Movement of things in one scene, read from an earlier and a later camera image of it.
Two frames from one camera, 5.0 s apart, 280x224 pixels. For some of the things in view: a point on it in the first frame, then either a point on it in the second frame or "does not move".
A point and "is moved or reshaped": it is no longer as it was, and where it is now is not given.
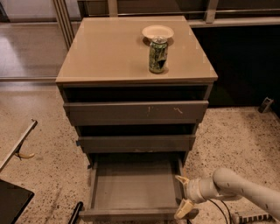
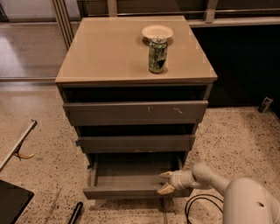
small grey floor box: x=265 y=104 does not move
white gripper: x=192 y=189 -> x=176 y=180
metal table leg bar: x=31 y=127 does not move
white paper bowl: x=157 y=30 does not move
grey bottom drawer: x=136 y=189 is moved or reshaped
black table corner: x=13 y=201 does not move
